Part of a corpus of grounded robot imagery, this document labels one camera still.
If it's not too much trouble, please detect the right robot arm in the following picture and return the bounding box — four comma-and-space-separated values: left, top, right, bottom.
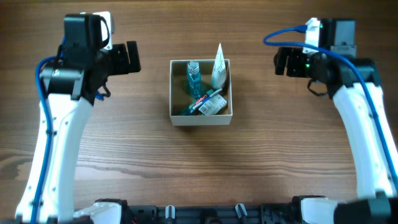
261, 17, 397, 223

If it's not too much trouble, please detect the left blue cable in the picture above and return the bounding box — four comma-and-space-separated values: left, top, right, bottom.
29, 37, 105, 224

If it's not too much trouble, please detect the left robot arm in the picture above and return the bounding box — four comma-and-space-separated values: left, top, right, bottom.
14, 11, 141, 223

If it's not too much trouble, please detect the right blue cable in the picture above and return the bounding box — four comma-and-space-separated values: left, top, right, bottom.
262, 25, 398, 187

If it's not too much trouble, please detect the white cardboard box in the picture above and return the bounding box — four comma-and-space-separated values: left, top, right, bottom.
169, 59, 233, 126

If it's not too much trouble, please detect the blue white toothbrush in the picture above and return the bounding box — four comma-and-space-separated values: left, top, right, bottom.
189, 88, 223, 115

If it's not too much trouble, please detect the green white soap packet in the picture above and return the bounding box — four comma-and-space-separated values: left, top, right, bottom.
198, 94, 227, 116

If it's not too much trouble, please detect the blue cable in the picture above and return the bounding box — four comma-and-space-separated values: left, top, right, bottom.
29, 37, 105, 224
262, 25, 398, 187

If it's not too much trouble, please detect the blue mouthwash bottle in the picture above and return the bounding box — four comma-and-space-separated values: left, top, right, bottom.
187, 60, 203, 99

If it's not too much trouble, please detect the white bamboo print lotion tube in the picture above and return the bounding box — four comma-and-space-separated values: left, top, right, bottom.
211, 43, 226, 89

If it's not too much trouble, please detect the Colgate toothpaste tube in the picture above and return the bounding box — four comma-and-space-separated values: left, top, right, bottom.
179, 90, 214, 116

